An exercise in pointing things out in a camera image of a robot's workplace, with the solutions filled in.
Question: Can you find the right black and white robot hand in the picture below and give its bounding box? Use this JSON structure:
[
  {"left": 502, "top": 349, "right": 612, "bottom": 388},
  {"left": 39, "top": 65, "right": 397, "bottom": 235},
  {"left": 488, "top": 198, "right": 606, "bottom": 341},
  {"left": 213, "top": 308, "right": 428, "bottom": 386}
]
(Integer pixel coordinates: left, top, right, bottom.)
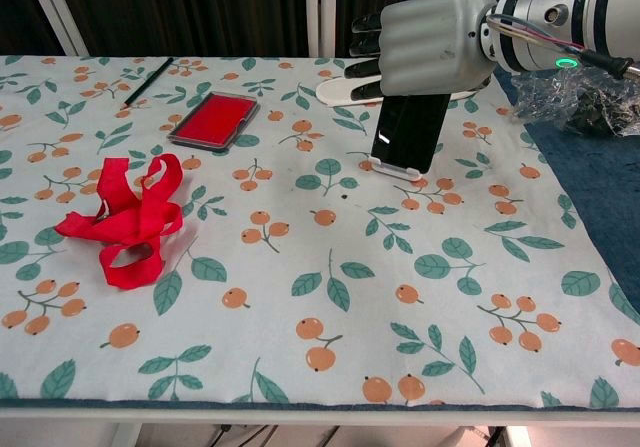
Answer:
[{"left": 343, "top": 0, "right": 499, "bottom": 103}]

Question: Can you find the black smartphone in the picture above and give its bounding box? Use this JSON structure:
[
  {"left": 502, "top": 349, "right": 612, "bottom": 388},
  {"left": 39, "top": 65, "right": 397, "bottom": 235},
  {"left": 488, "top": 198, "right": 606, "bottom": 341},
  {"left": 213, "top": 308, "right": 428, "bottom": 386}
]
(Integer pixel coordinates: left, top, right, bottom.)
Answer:
[{"left": 370, "top": 94, "right": 451, "bottom": 174}]

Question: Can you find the white phone stand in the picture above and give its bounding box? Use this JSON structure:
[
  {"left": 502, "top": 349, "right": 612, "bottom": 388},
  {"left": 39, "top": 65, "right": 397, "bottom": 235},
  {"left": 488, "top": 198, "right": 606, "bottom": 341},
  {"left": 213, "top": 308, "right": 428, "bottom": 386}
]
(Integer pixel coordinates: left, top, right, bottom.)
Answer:
[{"left": 370, "top": 139, "right": 444, "bottom": 182}]

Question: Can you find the white disposable slipper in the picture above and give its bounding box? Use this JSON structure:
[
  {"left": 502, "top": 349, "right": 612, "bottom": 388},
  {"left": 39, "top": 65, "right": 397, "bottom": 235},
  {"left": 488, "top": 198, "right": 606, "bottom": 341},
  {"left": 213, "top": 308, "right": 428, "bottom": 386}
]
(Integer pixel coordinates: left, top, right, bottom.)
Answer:
[{"left": 315, "top": 72, "right": 494, "bottom": 109}]

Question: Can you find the crumpled clear plastic bag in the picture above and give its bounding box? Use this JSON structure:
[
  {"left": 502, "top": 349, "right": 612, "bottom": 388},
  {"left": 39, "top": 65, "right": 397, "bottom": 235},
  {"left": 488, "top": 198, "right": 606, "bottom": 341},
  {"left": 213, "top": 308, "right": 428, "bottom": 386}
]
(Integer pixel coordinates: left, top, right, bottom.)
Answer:
[{"left": 509, "top": 66, "right": 640, "bottom": 138}]

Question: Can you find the blue felt table cover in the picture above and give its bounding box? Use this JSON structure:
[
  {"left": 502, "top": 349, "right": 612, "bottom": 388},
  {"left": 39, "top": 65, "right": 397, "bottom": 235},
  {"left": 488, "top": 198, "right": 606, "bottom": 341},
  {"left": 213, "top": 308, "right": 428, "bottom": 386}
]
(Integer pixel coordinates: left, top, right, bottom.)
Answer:
[{"left": 487, "top": 66, "right": 640, "bottom": 308}]

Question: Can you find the red card case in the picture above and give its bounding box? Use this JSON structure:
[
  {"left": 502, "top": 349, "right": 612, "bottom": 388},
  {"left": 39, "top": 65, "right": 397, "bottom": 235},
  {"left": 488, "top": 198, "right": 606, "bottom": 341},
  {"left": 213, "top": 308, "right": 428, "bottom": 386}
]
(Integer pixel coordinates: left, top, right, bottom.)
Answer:
[{"left": 166, "top": 91, "right": 261, "bottom": 154}]

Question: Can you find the floral fruit print tablecloth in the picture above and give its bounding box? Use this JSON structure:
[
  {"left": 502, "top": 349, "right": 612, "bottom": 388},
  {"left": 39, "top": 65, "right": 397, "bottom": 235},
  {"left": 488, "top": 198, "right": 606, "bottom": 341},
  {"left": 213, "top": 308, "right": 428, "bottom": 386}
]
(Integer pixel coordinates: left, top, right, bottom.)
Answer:
[{"left": 0, "top": 55, "right": 640, "bottom": 411}]

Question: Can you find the dark green pencil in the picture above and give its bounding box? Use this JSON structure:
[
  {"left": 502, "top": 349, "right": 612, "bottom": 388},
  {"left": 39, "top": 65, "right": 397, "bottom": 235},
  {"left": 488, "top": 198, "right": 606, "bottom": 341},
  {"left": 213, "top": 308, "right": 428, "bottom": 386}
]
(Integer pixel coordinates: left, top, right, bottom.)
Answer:
[{"left": 123, "top": 57, "right": 174, "bottom": 106}]

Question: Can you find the white frame post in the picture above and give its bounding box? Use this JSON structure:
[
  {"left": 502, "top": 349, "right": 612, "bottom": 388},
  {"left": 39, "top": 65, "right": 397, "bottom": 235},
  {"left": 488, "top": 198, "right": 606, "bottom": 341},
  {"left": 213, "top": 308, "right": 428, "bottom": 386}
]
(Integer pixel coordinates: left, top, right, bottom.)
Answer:
[
  {"left": 22, "top": 0, "right": 89, "bottom": 56},
  {"left": 305, "top": 0, "right": 337, "bottom": 58}
]

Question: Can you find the right wrist cable bundle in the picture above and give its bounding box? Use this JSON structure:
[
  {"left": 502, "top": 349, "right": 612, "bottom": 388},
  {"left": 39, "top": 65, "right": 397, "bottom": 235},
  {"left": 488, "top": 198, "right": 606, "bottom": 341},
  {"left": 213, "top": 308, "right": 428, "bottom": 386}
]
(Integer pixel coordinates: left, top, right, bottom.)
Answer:
[{"left": 485, "top": 14, "right": 640, "bottom": 77}]

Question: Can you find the red ribbon lanyard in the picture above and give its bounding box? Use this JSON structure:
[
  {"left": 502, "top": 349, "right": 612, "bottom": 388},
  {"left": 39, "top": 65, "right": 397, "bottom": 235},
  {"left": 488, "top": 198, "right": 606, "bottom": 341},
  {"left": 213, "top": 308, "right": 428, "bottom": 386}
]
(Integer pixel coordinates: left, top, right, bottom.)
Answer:
[{"left": 54, "top": 153, "right": 185, "bottom": 290}]

